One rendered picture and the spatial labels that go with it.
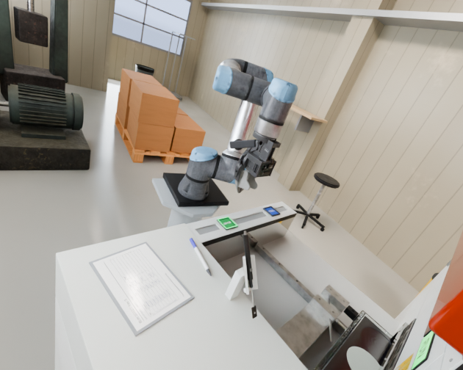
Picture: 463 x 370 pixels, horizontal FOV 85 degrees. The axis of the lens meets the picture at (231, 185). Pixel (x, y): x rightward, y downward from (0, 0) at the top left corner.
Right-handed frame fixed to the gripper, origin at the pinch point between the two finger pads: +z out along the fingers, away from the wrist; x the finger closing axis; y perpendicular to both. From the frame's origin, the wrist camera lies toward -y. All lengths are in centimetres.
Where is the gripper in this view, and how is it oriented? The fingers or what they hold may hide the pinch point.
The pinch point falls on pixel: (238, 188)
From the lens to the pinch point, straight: 83.5
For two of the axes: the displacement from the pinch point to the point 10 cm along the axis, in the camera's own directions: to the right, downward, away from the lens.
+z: -3.1, 8.4, 4.4
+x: 7.2, -0.9, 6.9
